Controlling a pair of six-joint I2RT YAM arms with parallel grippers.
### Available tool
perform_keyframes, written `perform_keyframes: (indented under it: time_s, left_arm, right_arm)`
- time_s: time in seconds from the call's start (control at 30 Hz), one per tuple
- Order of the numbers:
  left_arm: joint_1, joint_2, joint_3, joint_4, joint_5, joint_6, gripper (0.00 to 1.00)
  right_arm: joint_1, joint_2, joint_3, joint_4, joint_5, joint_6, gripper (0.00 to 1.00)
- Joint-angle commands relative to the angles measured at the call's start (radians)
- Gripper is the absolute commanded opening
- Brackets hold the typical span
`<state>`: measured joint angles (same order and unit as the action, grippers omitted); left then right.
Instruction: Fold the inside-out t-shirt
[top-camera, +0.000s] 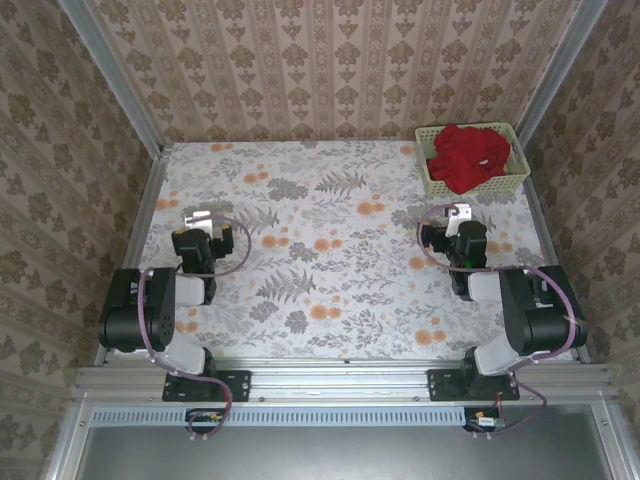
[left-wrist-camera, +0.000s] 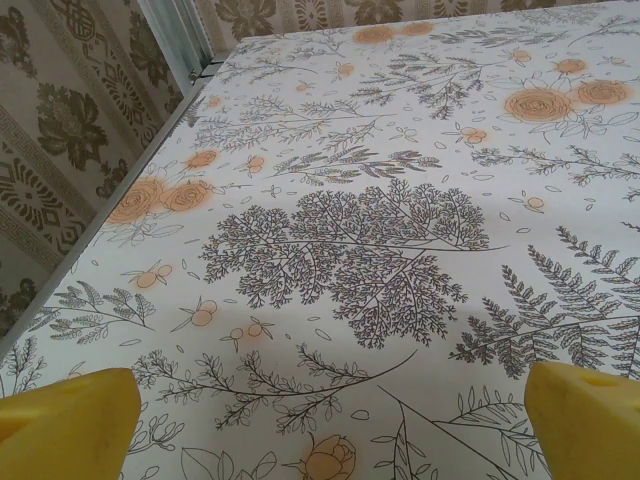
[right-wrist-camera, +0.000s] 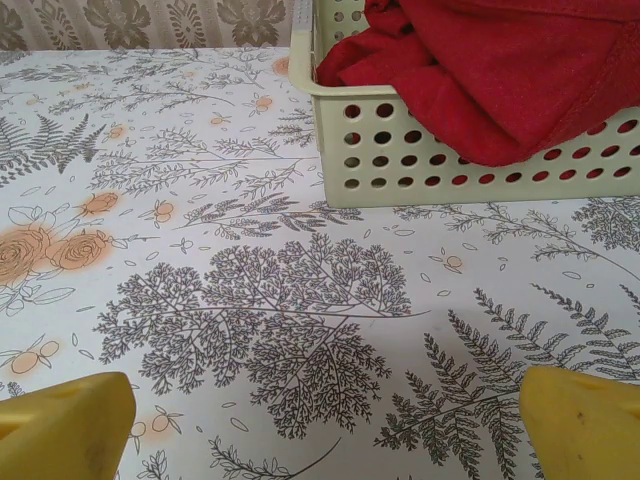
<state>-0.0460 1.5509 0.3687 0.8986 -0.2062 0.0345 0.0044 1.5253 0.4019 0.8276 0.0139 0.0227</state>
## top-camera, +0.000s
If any red t-shirt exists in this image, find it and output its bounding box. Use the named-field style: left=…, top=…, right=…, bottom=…
left=426, top=123, right=511, bottom=196

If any pale yellow plastic basket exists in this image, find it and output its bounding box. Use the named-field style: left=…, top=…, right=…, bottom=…
left=414, top=122, right=532, bottom=199

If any small connector board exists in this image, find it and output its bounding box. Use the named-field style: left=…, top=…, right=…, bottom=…
left=185, top=408, right=226, bottom=434
left=464, top=407, right=506, bottom=434

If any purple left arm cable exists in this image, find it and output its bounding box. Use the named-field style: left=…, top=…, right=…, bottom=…
left=137, top=214, right=253, bottom=444

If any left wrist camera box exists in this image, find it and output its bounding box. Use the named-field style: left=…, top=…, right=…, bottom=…
left=183, top=209, right=225, bottom=239

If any aluminium table side rail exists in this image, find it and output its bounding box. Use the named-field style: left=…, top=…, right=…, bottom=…
left=522, top=179, right=591, bottom=364
left=94, top=144, right=174, bottom=366

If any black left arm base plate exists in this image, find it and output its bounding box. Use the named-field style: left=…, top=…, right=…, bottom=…
left=162, top=368, right=252, bottom=404

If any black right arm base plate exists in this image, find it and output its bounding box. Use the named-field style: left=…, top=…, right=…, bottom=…
left=427, top=368, right=520, bottom=403

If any aluminium frame post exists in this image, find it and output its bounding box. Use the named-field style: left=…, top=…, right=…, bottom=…
left=514, top=0, right=609, bottom=146
left=57, top=0, right=166, bottom=156

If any aluminium mounting rail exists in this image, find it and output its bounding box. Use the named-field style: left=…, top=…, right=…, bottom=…
left=74, top=359, right=614, bottom=401

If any grey slotted cable duct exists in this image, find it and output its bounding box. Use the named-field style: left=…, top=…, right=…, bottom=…
left=92, top=405, right=469, bottom=427

